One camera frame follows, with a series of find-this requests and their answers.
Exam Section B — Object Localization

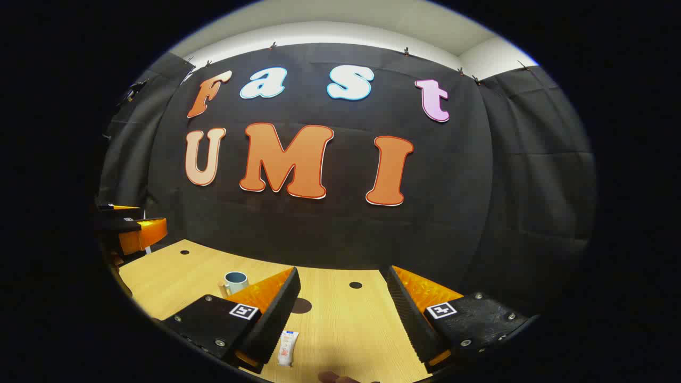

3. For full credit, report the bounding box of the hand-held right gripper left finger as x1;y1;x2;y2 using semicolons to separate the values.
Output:
161;267;302;374

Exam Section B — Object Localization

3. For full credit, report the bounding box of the white toothpaste tube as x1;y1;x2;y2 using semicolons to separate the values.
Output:
277;330;300;368

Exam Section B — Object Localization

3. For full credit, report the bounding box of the wooden desktop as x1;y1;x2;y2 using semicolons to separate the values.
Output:
118;239;434;383

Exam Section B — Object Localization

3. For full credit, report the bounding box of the black backdrop cloth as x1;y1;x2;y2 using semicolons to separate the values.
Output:
96;43;596;320

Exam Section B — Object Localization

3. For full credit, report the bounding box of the light blue cup wooden handle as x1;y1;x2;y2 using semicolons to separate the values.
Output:
219;271;250;296

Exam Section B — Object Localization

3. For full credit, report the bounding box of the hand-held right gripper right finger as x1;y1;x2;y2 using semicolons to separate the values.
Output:
386;265;534;374

